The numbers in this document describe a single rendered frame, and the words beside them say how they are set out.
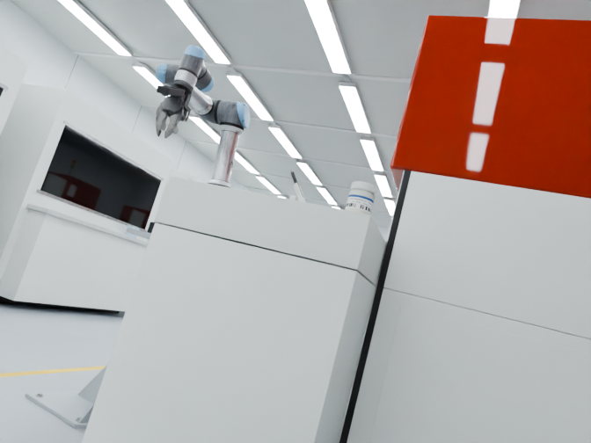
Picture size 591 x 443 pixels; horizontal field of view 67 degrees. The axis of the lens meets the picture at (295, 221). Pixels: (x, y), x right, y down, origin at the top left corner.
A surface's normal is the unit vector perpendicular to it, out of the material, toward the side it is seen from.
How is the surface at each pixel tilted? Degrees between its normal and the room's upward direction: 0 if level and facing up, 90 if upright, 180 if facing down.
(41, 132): 90
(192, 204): 90
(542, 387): 90
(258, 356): 90
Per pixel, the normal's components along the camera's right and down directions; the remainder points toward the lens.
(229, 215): -0.29, -0.25
